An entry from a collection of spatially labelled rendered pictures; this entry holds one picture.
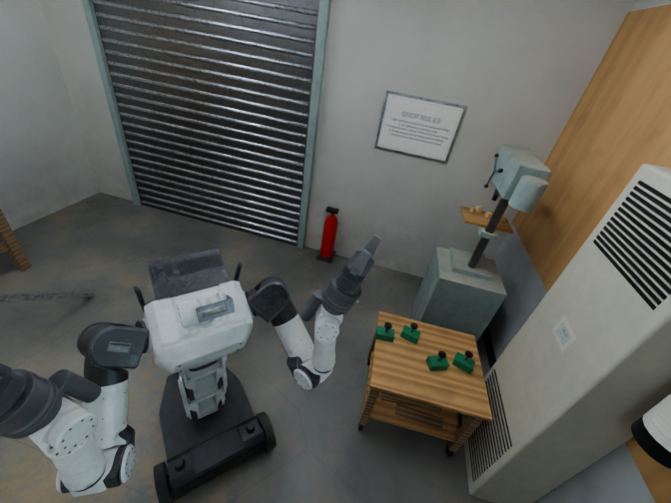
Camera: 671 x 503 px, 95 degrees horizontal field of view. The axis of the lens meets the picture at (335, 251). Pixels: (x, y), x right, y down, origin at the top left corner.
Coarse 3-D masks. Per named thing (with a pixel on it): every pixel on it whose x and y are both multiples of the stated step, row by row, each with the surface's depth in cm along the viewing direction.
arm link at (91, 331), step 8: (88, 328) 79; (96, 328) 76; (88, 336) 74; (80, 344) 77; (88, 344) 72; (88, 360) 72; (88, 368) 72; (96, 368) 72; (104, 368) 73; (112, 368) 75; (120, 368) 79; (88, 376) 72; (96, 376) 72; (104, 376) 72; (112, 376) 73; (120, 376) 75; (128, 376) 78; (104, 384) 72; (112, 384) 73
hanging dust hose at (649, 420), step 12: (660, 408) 97; (636, 420) 105; (648, 420) 99; (660, 420) 96; (636, 432) 102; (648, 432) 98; (660, 432) 96; (648, 444) 98; (660, 444) 95; (660, 456) 95
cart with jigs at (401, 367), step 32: (384, 320) 204; (416, 320) 208; (384, 352) 183; (416, 352) 187; (448, 352) 190; (384, 384) 166; (416, 384) 169; (448, 384) 172; (480, 384) 175; (384, 416) 187; (416, 416) 188; (448, 416) 193; (480, 416) 160; (448, 448) 187
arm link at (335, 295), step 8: (352, 256) 77; (368, 264) 77; (344, 272) 72; (336, 280) 76; (344, 280) 75; (352, 280) 72; (360, 280) 72; (328, 288) 79; (336, 288) 77; (344, 288) 77; (352, 288) 75; (360, 288) 82; (328, 296) 79; (336, 296) 77; (344, 296) 76; (352, 296) 77; (336, 304) 78; (344, 304) 78; (352, 304) 80
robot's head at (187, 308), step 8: (216, 296) 78; (184, 304) 74; (192, 304) 74; (200, 304) 75; (224, 304) 77; (184, 312) 73; (192, 312) 73; (208, 312) 76; (216, 312) 77; (184, 320) 73; (192, 320) 74; (208, 320) 80
